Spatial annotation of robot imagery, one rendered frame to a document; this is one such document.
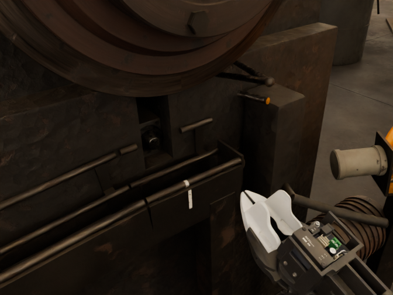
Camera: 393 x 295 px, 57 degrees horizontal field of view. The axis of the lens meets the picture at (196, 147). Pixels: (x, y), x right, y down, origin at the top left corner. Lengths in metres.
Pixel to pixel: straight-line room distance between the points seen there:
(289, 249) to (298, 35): 0.51
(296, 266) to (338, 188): 1.39
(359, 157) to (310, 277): 0.38
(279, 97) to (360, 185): 1.23
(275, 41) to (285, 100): 0.14
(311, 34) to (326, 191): 1.07
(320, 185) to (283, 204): 1.34
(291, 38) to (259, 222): 0.45
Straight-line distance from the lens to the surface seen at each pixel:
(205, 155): 0.70
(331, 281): 0.44
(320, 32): 0.87
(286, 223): 0.50
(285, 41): 0.79
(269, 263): 0.47
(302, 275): 0.44
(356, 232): 0.85
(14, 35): 0.43
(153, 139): 0.67
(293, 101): 0.70
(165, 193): 0.60
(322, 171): 1.92
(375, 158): 0.77
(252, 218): 0.49
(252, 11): 0.46
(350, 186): 1.86
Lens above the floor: 1.09
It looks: 32 degrees down
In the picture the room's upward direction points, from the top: 2 degrees counter-clockwise
